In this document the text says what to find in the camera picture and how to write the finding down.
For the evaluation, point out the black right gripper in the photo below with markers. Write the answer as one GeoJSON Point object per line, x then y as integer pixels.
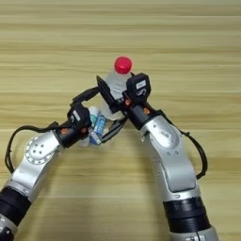
{"type": "Point", "coordinates": [139, 114]}

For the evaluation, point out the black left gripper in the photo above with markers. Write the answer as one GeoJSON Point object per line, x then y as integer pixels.
{"type": "Point", "coordinates": [70, 136]}

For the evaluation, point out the green glue stick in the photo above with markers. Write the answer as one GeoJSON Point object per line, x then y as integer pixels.
{"type": "Point", "coordinates": [94, 113]}

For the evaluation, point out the blue glue stick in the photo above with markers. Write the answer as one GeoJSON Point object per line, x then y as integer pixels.
{"type": "Point", "coordinates": [99, 124]}

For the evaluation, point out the clear bottle with red cap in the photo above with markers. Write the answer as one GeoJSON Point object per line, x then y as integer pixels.
{"type": "Point", "coordinates": [120, 78]}

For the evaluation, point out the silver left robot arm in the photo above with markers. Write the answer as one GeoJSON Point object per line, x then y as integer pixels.
{"type": "Point", "coordinates": [34, 160]}

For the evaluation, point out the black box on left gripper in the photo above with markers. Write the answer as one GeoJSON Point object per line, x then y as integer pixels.
{"type": "Point", "coordinates": [78, 116]}

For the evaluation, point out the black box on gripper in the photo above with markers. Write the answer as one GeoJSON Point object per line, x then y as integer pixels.
{"type": "Point", "coordinates": [78, 116]}
{"type": "Point", "coordinates": [139, 88]}

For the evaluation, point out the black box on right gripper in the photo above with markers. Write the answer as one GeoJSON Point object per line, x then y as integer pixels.
{"type": "Point", "coordinates": [139, 88]}

